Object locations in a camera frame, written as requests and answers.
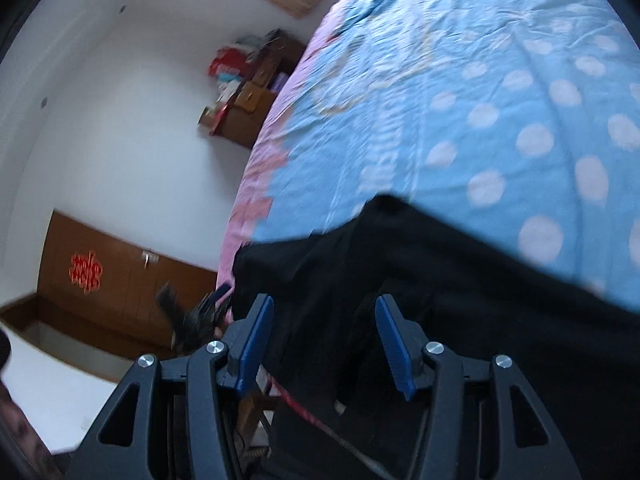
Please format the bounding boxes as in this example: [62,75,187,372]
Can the red gift bag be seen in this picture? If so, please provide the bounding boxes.
[209,47,247,80]

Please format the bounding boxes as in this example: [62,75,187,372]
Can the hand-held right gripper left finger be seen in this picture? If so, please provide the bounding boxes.
[65,294,275,480]

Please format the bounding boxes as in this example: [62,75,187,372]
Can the black pants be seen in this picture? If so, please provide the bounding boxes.
[232,195,640,480]

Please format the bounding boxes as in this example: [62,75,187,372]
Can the red paper door decoration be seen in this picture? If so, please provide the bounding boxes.
[70,252,104,294]

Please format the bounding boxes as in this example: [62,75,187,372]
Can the brown wooden door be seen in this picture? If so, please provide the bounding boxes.
[0,210,221,383]

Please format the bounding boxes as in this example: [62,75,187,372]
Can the blue pink dotted bed sheet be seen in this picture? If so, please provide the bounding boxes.
[217,0,640,311]

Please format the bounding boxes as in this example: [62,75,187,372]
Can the dark brown cloth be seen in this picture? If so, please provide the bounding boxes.
[0,330,68,480]

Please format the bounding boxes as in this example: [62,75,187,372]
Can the brown wooden desk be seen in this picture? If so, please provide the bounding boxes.
[200,30,307,150]

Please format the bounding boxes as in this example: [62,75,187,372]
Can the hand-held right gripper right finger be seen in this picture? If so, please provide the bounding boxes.
[375,294,583,480]

